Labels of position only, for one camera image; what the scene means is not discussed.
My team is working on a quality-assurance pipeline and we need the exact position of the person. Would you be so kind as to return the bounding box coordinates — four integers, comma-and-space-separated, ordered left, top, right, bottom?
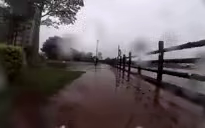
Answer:
93, 56, 99, 68

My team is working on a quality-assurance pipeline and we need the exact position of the thin pole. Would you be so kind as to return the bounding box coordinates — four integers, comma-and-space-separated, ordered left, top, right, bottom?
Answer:
95, 39, 100, 61

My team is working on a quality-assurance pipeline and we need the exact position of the pole with sign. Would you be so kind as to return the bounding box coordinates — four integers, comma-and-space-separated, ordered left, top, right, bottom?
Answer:
116, 44, 122, 62

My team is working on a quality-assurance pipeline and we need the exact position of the red brick path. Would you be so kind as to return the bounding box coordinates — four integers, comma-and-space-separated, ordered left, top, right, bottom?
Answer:
9, 62, 205, 128

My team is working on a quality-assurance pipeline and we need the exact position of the row of dark trees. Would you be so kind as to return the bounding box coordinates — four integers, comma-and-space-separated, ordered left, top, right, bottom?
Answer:
40, 35, 95, 63

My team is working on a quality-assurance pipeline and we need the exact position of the grass strip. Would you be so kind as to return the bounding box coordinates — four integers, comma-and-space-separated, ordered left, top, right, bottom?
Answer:
0, 63, 88, 101

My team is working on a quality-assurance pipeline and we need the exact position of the large leafy tree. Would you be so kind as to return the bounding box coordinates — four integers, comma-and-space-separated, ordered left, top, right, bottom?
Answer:
3, 0, 85, 66

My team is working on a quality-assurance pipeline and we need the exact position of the pale multi-storey building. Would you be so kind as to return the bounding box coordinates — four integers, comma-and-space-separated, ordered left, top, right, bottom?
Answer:
0, 6, 41, 51

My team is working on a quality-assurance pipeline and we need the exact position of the grey water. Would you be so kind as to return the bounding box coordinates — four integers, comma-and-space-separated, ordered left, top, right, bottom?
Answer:
129, 61, 205, 96

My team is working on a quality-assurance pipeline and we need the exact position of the green clipped bush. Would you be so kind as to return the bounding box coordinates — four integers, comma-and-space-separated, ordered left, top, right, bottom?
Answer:
0, 43, 24, 80

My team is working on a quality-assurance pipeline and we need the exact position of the dark wooden rail fence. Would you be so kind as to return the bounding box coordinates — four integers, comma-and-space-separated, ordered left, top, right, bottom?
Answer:
103, 19, 205, 108

